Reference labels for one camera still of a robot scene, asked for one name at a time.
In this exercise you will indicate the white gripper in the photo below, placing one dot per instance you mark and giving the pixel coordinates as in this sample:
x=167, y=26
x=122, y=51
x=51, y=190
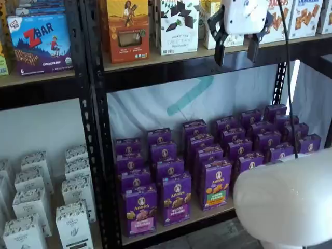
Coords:
x=243, y=15

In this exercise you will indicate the purple Annie's box pink patch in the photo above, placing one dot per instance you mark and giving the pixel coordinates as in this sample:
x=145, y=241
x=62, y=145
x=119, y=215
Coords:
x=128, y=147
x=135, y=179
x=129, y=163
x=140, y=212

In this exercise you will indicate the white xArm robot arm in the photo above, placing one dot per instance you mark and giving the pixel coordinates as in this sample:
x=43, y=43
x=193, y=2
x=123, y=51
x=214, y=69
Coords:
x=285, y=202

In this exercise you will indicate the yellow Simple Mills cookie box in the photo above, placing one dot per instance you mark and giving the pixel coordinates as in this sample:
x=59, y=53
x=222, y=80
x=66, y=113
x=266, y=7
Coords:
x=234, y=42

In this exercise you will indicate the pretzel crackers cheddar box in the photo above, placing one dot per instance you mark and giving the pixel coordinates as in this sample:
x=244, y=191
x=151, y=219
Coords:
x=275, y=23

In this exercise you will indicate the white Simple Mills thins box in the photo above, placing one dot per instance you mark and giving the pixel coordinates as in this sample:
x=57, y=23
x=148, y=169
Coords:
x=179, y=39

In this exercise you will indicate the purple Annie's box brown cookies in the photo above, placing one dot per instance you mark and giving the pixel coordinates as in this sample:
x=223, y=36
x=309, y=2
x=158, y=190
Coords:
x=278, y=153
x=267, y=141
x=250, y=116
x=260, y=128

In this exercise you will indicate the blue sea salt crackers box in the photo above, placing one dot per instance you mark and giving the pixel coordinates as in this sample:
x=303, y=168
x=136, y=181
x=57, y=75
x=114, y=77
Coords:
x=306, y=20

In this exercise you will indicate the purple Annie's box yellow patch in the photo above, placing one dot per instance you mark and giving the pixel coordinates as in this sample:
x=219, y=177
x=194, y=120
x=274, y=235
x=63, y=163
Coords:
x=226, y=124
x=233, y=135
x=249, y=163
x=238, y=149

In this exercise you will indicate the purple Annie's box green patch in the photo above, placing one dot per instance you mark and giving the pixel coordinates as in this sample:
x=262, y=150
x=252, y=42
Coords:
x=208, y=154
x=194, y=128
x=201, y=142
x=216, y=186

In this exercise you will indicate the white snack box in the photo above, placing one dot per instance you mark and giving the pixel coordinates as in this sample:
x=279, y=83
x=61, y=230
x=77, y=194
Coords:
x=326, y=18

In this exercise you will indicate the orange Revival box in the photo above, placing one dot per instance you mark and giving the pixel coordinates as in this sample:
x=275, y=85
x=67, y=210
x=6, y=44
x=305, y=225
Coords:
x=127, y=39

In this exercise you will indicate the purple Annie's box violet patch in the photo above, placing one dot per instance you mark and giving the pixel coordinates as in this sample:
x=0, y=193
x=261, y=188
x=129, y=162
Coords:
x=158, y=137
x=169, y=168
x=176, y=202
x=163, y=153

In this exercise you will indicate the white box black print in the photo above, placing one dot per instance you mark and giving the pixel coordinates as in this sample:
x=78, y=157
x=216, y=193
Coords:
x=77, y=192
x=74, y=228
x=77, y=168
x=3, y=167
x=23, y=233
x=33, y=160
x=76, y=151
x=31, y=205
x=28, y=181

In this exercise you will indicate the blue ZBar box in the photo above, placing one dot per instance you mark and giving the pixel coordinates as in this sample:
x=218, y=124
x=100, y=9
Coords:
x=41, y=52
x=39, y=7

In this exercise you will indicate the yellow Bobo's box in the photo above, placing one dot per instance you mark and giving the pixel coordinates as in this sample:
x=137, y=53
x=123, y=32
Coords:
x=3, y=64

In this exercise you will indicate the black metal shelving rack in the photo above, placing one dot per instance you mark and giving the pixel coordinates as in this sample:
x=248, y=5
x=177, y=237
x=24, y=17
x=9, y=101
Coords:
x=129, y=81
x=39, y=94

